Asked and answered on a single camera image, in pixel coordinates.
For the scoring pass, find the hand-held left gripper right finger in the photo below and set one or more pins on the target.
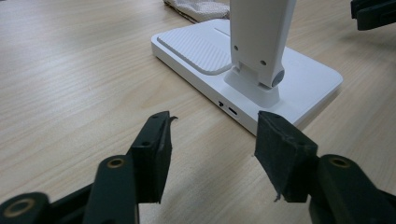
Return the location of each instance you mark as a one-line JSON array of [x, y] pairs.
[[283, 155]]

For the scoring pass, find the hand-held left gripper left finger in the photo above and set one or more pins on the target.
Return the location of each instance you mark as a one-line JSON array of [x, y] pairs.
[[152, 161]]

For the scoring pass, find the white textured cloth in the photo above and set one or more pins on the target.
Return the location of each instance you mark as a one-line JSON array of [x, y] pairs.
[[202, 9]]

